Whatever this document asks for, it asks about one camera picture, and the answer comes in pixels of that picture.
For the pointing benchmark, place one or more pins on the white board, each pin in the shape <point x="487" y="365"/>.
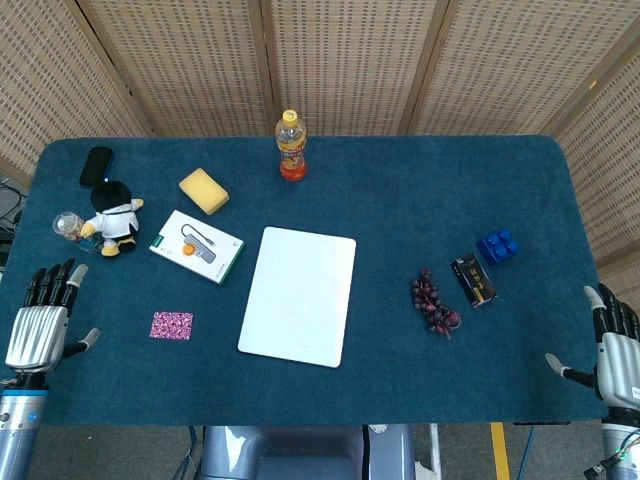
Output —
<point x="300" y="300"/>

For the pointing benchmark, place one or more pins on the robot right five-finger hand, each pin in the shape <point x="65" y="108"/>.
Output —
<point x="620" y="360"/>

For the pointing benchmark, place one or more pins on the yellow floor tape strip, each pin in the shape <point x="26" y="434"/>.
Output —
<point x="500" y="450"/>

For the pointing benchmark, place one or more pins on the penguin plush toy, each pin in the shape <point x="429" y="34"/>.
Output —
<point x="114" y="217"/>

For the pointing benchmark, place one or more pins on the blue building block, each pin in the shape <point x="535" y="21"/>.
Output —
<point x="499" y="246"/>

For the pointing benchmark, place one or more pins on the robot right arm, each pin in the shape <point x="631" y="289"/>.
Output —
<point x="614" y="435"/>

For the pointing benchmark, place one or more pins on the white green product box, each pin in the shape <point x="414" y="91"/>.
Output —
<point x="200" y="235"/>

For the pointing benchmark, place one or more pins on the blue carpet table mat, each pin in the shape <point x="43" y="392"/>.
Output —
<point x="350" y="400"/>

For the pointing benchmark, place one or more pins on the robot left five-finger hand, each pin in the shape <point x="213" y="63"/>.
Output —
<point x="37" y="330"/>

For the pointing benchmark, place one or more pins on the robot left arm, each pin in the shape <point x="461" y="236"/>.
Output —
<point x="17" y="430"/>

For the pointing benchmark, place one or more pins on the clear plastic cup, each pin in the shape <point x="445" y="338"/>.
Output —
<point x="67" y="226"/>

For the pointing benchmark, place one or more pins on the purple grape bunch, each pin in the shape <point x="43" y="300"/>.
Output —
<point x="432" y="305"/>

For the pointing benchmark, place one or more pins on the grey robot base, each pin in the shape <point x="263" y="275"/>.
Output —
<point x="300" y="452"/>

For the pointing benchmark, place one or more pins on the orange drink bottle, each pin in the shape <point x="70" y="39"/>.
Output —
<point x="292" y="150"/>

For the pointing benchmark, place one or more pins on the yellow sponge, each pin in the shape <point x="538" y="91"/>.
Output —
<point x="204" y="191"/>

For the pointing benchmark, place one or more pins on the white table leg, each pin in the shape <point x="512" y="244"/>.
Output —
<point x="431" y="450"/>

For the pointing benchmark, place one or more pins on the pink patterned card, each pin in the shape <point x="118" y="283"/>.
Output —
<point x="172" y="326"/>

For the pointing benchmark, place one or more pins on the woven wooden folding screen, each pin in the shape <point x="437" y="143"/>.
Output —
<point x="350" y="60"/>

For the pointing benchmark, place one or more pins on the black gold carton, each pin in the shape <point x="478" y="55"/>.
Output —
<point x="474" y="281"/>

